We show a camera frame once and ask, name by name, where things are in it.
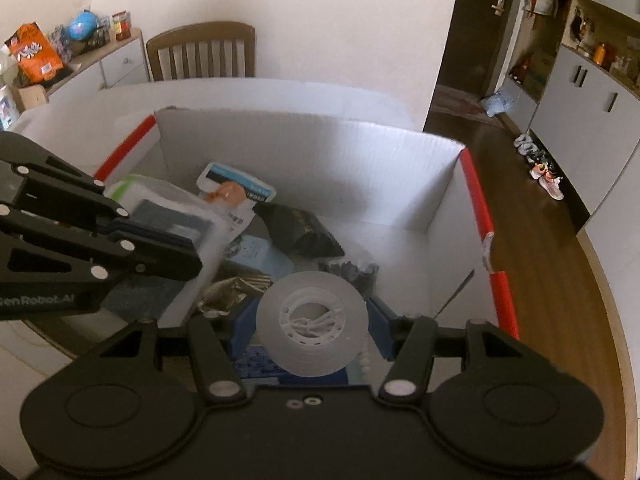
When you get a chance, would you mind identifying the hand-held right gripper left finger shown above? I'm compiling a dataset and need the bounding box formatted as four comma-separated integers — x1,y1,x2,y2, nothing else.
97,295,263,403

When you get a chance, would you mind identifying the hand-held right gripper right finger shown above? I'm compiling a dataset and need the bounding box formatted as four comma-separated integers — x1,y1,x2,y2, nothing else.
367,296,523,403

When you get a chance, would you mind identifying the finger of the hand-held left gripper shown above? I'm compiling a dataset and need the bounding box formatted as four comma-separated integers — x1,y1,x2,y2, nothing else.
0,204,203,291
0,132,133,233

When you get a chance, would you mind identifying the cotton swab pack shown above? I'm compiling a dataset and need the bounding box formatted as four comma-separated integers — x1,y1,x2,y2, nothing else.
350,345,373,377

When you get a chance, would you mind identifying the foil wrapper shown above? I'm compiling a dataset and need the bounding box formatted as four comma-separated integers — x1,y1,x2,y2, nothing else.
192,272,273,316

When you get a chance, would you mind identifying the clear tape roll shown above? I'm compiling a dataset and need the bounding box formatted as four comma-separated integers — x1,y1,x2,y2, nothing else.
256,270,370,377

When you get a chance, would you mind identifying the white packet with dark label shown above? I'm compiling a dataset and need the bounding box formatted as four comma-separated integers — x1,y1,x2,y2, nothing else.
102,174,226,286

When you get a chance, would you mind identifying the clear bag of dark pieces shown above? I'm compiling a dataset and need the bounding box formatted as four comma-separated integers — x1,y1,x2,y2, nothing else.
317,257,378,301

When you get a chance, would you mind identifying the light blue printed packet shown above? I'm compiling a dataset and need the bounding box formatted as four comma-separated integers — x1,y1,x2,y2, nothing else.
220,234,296,283

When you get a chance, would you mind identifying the white chicken breast packet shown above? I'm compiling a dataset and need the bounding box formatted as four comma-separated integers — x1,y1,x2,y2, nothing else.
195,161,278,241

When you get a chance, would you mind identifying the dark snack packet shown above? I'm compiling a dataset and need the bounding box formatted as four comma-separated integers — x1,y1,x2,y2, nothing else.
252,202,346,258

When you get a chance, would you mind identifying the red cardboard box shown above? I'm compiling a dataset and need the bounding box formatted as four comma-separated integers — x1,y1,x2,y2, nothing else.
92,106,521,386

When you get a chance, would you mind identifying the small cardboard box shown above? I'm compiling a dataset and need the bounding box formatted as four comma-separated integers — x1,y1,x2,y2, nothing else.
17,85,51,111

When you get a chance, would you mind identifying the white can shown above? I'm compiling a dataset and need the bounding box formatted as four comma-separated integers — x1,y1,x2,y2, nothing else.
0,85,21,131

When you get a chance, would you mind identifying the orange snack bag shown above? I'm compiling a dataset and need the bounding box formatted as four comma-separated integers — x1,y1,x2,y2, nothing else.
4,21,66,86

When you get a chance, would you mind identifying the white sideboard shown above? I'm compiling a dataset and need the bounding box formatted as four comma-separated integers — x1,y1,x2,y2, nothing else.
47,27,151,106

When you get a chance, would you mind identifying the blue globe toy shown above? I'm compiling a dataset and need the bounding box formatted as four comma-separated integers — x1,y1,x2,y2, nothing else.
67,10,96,41

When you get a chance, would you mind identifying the jar with red lid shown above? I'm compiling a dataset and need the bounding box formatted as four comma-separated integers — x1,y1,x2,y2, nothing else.
111,10,132,42

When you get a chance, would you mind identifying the wooden chair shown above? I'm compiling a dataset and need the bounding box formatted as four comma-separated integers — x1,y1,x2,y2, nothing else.
146,21,257,82

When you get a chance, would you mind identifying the patterned doormat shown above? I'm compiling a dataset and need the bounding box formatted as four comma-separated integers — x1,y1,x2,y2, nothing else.
435,87,493,118

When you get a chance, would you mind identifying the blue cloth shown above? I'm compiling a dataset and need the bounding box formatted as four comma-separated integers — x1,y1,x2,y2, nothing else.
480,91,516,117

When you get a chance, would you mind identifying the brown cardboard carton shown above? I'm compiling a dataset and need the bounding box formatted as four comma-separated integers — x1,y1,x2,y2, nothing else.
525,55,548,98

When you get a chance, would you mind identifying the dark door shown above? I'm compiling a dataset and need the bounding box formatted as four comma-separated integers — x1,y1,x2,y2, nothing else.
425,0,521,133

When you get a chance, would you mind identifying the white wall cabinet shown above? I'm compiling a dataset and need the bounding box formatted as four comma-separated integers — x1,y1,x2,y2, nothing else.
500,0,640,231

